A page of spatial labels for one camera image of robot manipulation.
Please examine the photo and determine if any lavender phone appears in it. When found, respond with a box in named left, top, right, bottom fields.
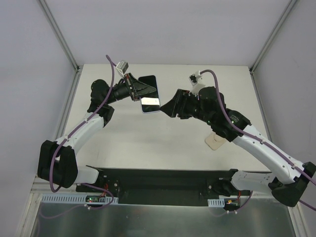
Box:
left=138, top=75, right=160, bottom=114

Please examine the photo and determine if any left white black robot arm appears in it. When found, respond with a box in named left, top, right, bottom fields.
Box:
left=37, top=73, right=160, bottom=192

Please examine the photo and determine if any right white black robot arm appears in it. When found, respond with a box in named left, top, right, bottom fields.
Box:
left=160, top=87, right=316, bottom=207

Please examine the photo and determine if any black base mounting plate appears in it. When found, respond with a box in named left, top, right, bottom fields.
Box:
left=76, top=168, right=250, bottom=206

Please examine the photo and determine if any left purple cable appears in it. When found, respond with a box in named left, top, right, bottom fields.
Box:
left=39, top=54, right=124, bottom=219

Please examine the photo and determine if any purple cable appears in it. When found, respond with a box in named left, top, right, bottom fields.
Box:
left=199, top=70, right=316, bottom=217
left=39, top=54, right=124, bottom=219

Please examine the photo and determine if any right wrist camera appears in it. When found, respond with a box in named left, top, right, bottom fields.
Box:
left=189, top=71, right=205, bottom=96

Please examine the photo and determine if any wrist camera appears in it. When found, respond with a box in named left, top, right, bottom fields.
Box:
left=189, top=71, right=205, bottom=96
left=116, top=60, right=129, bottom=75

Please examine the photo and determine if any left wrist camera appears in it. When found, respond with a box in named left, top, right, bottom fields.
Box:
left=116, top=60, right=129, bottom=75

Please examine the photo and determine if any beige phone with ring holder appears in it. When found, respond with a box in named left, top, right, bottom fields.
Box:
left=204, top=132, right=226, bottom=151

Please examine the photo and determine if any right white slotted cable duct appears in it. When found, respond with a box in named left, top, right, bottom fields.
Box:
left=207, top=198, right=225, bottom=208

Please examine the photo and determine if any white slotted cable duct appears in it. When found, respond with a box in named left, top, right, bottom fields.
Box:
left=207, top=198, right=225, bottom=208
left=41, top=194, right=119, bottom=205

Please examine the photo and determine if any left aluminium frame post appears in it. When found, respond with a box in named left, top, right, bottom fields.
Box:
left=37, top=0, right=83, bottom=74

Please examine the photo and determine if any aluminium frame post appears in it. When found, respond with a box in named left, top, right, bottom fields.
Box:
left=37, top=0, right=83, bottom=74
left=249, top=0, right=299, bottom=75

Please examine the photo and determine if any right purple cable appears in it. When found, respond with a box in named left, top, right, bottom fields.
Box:
left=199, top=70, right=316, bottom=217

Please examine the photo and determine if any left white slotted cable duct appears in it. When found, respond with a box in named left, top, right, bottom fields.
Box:
left=41, top=194, right=119, bottom=205

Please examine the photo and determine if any right aluminium frame post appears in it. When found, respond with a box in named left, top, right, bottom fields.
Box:
left=249, top=0, right=299, bottom=75

